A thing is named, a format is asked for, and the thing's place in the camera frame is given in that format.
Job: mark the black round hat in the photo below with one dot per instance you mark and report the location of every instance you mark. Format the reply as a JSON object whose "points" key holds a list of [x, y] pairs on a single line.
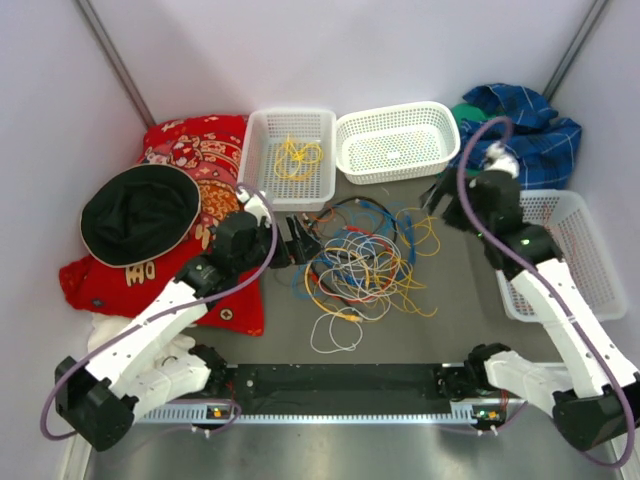
{"points": [[140, 214]]}

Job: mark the white cloth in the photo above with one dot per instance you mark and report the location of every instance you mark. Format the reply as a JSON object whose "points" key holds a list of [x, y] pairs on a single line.
{"points": [[107, 327]]}

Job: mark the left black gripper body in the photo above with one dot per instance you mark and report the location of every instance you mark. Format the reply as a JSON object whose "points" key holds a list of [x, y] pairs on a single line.
{"points": [[285, 254]]}

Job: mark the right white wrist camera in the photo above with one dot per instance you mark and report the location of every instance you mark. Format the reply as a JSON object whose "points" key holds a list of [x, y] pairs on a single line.
{"points": [[497, 158]]}

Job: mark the right white plastic basket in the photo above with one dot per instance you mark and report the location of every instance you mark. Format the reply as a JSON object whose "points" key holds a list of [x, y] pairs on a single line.
{"points": [[565, 215]]}

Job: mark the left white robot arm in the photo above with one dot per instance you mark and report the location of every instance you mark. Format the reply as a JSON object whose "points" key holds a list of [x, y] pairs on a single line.
{"points": [[102, 395]]}

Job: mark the left white plastic basket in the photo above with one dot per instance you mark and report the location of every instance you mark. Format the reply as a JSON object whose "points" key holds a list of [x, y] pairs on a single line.
{"points": [[290, 154]]}

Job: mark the slotted aluminium cable duct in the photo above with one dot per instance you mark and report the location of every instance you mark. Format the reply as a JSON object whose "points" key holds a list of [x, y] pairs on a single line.
{"points": [[209, 413]]}

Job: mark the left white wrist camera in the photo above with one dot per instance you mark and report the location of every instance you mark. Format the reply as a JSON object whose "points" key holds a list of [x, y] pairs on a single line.
{"points": [[255, 206]]}

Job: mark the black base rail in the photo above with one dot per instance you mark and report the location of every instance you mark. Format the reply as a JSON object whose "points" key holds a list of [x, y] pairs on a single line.
{"points": [[335, 388]]}

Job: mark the red patterned cloth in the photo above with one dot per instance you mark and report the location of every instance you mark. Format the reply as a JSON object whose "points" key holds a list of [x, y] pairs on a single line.
{"points": [[208, 149]]}

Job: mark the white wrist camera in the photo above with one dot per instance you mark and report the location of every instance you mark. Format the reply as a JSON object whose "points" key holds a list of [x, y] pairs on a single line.
{"points": [[497, 158], [255, 206]]}

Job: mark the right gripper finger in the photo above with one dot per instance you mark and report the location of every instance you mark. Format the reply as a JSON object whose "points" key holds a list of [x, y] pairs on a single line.
{"points": [[430, 199], [454, 214]]}

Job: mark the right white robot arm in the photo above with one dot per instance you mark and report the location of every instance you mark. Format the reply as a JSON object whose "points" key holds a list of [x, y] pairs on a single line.
{"points": [[597, 398]]}

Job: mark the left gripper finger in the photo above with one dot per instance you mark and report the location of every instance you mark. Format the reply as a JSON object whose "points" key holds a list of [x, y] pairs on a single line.
{"points": [[299, 234], [304, 249]]}

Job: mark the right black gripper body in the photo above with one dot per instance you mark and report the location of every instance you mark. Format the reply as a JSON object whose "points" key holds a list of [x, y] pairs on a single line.
{"points": [[454, 182]]}

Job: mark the green cloth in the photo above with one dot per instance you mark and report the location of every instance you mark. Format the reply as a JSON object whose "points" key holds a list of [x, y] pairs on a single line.
{"points": [[465, 115]]}

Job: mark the white plastic basket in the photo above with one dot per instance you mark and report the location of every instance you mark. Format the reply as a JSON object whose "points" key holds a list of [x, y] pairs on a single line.
{"points": [[290, 154], [565, 215], [398, 142]]}

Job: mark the middle white plastic basket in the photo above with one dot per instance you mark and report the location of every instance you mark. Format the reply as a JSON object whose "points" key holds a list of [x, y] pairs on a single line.
{"points": [[398, 142]]}

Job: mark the blue plaid cloth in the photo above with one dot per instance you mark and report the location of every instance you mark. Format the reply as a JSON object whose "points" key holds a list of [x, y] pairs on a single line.
{"points": [[545, 145]]}

